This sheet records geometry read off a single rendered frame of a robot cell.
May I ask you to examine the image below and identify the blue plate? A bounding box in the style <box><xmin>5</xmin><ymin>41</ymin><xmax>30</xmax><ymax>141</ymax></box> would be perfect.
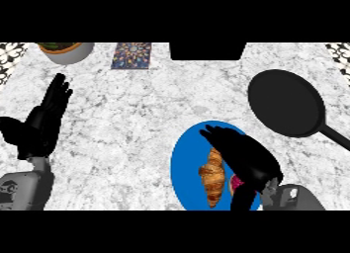
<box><xmin>169</xmin><ymin>120</ymin><xmax>263</xmax><ymax>211</ymax></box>

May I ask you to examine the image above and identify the grey plant pot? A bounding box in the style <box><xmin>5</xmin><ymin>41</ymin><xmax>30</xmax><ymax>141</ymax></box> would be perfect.
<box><xmin>35</xmin><ymin>42</ymin><xmax>96</xmax><ymax>65</ymax></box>

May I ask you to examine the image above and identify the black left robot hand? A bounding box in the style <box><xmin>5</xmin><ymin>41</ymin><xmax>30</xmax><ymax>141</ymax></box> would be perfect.
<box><xmin>0</xmin><ymin>72</ymin><xmax>73</xmax><ymax>161</ymax></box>

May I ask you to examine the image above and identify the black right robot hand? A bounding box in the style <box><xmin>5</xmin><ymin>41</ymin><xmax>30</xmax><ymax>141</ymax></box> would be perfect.
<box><xmin>198</xmin><ymin>125</ymin><xmax>285</xmax><ymax>211</ymax></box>

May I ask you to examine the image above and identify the black frying pan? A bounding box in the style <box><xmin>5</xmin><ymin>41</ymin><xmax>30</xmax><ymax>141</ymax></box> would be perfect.
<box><xmin>246</xmin><ymin>68</ymin><xmax>350</xmax><ymax>160</ymax></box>

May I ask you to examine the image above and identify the black appliance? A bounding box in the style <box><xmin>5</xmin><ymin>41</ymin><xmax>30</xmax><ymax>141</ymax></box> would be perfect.
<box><xmin>168</xmin><ymin>42</ymin><xmax>248</xmax><ymax>61</ymax></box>

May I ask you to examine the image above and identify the golden brown croissant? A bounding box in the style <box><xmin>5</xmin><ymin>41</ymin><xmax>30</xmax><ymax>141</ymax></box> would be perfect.
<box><xmin>196</xmin><ymin>146</ymin><xmax>224</xmax><ymax>210</ymax></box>

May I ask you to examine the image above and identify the pink frosted donut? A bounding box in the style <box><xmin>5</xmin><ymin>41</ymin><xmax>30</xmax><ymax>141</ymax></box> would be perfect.
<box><xmin>227</xmin><ymin>173</ymin><xmax>245</xmax><ymax>196</ymax></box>

